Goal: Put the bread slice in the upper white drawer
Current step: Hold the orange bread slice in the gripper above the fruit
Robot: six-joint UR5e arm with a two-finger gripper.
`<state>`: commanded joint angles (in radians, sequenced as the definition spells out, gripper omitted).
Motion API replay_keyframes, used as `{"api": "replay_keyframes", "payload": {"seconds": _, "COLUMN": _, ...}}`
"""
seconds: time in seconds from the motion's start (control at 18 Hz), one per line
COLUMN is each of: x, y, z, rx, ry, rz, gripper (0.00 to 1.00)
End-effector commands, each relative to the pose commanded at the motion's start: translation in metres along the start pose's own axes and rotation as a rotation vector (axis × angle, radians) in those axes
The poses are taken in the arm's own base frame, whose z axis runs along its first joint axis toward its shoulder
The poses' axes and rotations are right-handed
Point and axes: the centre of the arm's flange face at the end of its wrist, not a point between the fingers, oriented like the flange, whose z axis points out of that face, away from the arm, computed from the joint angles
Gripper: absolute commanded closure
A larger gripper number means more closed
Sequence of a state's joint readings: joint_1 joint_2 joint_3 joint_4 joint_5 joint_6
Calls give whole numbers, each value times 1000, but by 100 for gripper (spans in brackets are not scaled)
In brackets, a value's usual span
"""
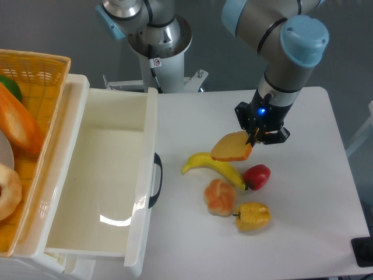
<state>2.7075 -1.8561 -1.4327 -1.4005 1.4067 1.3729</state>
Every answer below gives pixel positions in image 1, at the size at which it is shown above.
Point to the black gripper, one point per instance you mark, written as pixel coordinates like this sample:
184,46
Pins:
263,118

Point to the yellow bread slice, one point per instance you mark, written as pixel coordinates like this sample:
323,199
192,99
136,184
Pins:
232,147

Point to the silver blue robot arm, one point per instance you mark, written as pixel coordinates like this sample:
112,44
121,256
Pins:
281,32

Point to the round knotted bread roll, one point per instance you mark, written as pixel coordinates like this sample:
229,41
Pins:
220,198

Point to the open white upper drawer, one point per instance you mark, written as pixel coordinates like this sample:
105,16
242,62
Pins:
104,208

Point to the white drawer cabinet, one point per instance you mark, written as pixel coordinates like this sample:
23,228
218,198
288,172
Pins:
29,260

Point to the red bell pepper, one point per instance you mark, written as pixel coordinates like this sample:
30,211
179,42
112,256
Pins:
256,177

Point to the yellow banana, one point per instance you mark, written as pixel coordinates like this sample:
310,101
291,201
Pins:
228,171

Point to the yellow bell pepper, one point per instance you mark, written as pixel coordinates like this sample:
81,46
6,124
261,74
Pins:
252,216

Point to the black device at table edge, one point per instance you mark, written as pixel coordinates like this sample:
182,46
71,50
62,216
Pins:
362,249

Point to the yellow woven plastic basket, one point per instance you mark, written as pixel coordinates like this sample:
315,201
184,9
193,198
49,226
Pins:
41,78

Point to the orange baguette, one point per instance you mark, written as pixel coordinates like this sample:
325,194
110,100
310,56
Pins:
18,125

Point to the green fruit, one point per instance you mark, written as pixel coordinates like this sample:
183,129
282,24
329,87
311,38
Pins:
12,86

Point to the beige bagel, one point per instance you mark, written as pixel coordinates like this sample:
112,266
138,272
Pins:
11,191

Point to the white plate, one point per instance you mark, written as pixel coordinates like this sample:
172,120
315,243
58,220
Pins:
6,156

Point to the black drawer handle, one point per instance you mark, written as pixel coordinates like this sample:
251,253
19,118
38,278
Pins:
157,180

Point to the white frame at right edge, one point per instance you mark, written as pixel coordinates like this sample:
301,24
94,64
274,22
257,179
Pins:
361,135

